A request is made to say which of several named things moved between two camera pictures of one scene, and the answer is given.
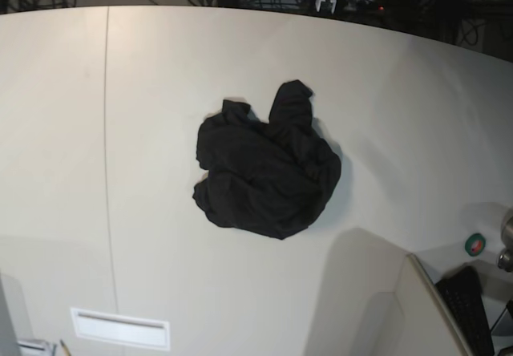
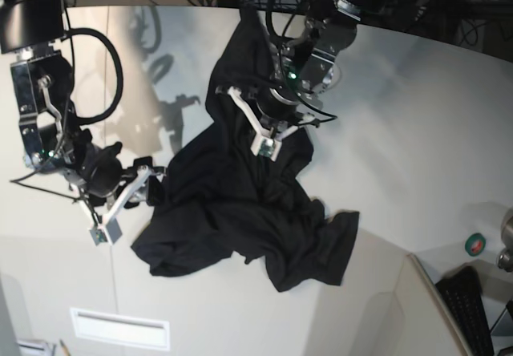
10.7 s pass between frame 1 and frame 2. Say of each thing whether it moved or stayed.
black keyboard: stayed
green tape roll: stayed
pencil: stayed
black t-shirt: moved
